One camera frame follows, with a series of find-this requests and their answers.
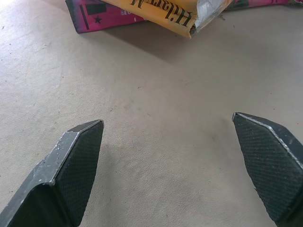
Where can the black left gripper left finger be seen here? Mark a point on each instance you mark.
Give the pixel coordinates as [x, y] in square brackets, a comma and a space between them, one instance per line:
[59, 179]

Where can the magenta and black book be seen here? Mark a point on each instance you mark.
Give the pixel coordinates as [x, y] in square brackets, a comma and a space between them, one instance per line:
[106, 16]

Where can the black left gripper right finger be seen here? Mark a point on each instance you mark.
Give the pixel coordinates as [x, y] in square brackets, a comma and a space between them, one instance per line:
[272, 165]

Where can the yellow book with black lettering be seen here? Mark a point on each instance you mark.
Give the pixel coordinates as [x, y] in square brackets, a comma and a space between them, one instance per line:
[165, 14]

